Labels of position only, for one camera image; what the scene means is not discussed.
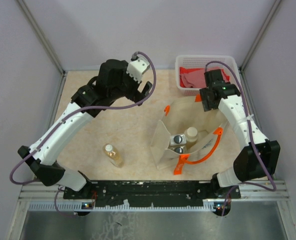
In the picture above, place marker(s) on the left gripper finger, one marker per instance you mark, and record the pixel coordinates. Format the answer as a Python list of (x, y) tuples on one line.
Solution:
[(147, 88), (140, 98)]

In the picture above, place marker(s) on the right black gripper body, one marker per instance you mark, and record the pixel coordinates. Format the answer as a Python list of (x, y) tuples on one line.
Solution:
[(213, 105)]

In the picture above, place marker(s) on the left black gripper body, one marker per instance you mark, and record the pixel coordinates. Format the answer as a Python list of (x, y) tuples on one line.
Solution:
[(129, 88)]

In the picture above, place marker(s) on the beige round bottle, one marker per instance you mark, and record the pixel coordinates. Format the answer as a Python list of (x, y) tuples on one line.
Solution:
[(191, 135)]

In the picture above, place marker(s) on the canvas bag orange handles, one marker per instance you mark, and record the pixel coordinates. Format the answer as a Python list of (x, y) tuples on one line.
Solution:
[(181, 114)]

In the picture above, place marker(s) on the white bottle black cap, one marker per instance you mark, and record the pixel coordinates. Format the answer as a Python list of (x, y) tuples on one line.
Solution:
[(177, 140)]

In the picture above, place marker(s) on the clear bottle black cap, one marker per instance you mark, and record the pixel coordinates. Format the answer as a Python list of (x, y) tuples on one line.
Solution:
[(179, 149)]

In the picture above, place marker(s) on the amber liquid bottle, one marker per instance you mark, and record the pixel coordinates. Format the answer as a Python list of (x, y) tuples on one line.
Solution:
[(113, 154)]

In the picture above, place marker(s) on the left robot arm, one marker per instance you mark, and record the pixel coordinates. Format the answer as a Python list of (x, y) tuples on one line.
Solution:
[(116, 79)]

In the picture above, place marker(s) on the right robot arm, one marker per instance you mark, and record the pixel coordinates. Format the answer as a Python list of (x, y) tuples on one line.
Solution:
[(258, 156)]

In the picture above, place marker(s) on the red cloth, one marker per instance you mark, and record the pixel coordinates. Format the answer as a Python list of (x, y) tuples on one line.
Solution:
[(192, 78)]

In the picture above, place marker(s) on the white plastic basket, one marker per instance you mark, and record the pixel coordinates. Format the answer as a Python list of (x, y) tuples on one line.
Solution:
[(199, 61)]

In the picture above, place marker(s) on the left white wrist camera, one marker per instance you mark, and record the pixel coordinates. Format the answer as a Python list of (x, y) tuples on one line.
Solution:
[(137, 68)]

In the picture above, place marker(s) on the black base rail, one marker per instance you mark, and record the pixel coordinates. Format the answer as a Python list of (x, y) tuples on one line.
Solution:
[(181, 193)]

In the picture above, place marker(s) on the aluminium frame rail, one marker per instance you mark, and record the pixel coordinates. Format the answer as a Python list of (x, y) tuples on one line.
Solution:
[(38, 192)]

